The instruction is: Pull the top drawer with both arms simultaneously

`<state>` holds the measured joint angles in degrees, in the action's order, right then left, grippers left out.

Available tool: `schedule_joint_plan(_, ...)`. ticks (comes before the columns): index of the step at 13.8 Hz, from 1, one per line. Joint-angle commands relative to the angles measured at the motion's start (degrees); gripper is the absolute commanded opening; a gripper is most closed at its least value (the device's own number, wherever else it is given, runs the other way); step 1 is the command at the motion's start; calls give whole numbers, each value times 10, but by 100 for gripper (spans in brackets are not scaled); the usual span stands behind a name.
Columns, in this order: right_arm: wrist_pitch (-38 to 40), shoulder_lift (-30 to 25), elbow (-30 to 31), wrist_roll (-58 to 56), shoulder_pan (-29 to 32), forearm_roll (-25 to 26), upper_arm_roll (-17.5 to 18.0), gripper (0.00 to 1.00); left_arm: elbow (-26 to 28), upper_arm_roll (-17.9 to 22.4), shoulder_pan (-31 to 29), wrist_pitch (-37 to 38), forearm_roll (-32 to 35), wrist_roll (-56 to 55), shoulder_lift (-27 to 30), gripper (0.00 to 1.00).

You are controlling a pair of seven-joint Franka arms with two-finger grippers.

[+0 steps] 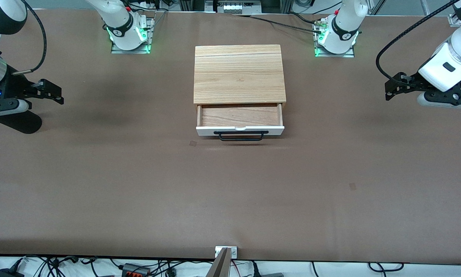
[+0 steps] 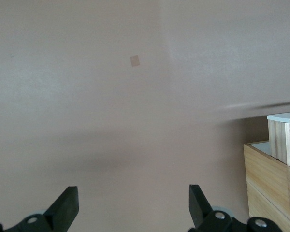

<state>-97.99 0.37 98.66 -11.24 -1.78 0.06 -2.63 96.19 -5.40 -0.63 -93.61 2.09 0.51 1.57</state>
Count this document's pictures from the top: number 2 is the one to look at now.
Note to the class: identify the small brown tape patch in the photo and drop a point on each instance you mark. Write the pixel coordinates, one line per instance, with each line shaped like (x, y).
(134, 61)

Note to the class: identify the light wooden drawer cabinet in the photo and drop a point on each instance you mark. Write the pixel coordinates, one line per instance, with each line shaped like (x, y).
(265, 188)

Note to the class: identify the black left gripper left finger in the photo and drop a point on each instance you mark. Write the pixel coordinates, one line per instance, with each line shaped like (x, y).
(60, 212)

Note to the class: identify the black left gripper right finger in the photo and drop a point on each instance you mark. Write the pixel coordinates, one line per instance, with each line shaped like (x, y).
(200, 212)

